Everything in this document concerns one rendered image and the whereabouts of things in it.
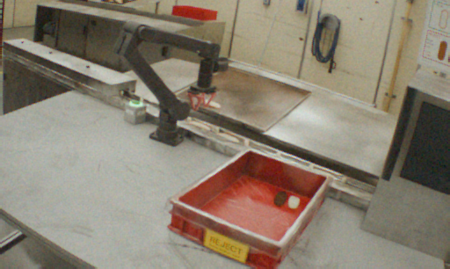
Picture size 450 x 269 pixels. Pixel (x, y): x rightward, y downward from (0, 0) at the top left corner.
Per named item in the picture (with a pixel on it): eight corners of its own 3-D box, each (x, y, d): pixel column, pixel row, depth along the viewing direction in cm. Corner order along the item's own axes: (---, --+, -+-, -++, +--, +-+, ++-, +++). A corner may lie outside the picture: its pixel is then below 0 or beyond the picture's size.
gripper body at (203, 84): (216, 90, 171) (219, 73, 168) (202, 94, 162) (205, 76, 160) (203, 86, 174) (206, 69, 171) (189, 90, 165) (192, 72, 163)
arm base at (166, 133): (148, 138, 160) (174, 147, 157) (149, 119, 157) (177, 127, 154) (158, 131, 168) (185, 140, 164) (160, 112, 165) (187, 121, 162)
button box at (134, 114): (121, 127, 174) (123, 102, 171) (134, 122, 181) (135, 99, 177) (134, 133, 171) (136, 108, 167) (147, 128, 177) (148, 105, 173)
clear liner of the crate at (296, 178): (161, 228, 105) (163, 198, 102) (241, 170, 147) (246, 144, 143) (274, 279, 92) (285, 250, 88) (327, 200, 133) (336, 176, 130)
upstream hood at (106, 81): (3, 51, 244) (3, 39, 241) (22, 47, 258) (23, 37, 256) (110, 99, 186) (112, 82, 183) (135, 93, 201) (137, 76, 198)
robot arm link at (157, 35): (120, 34, 134) (137, 40, 128) (125, 18, 133) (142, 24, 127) (202, 54, 168) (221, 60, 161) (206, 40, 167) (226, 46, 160)
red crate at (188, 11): (170, 14, 524) (172, 5, 519) (185, 14, 554) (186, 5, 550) (202, 20, 503) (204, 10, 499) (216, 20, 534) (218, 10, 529)
